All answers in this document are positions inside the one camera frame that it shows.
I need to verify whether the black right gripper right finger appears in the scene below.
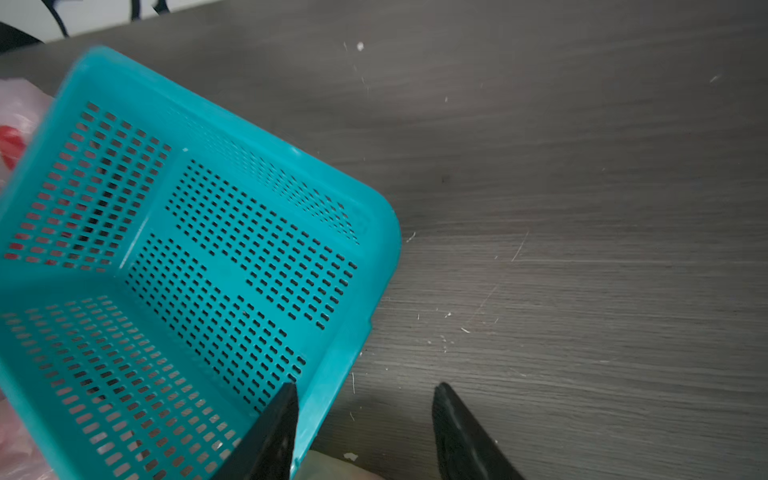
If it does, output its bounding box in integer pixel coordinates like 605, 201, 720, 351
432, 382, 524, 480

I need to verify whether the pink plastic bag front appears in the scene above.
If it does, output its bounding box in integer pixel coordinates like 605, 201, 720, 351
1, 395, 58, 480

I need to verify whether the teal perforated plastic basket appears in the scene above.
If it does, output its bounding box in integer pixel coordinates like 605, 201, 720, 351
1, 47, 401, 479

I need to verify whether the pink plastic bag rear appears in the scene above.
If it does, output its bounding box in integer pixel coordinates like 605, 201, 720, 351
0, 78, 53, 190

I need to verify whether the pink plastic bag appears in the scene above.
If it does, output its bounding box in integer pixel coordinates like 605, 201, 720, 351
1, 395, 58, 480
0, 78, 53, 190

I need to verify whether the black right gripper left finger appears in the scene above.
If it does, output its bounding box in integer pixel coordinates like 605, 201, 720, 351
211, 383, 299, 480

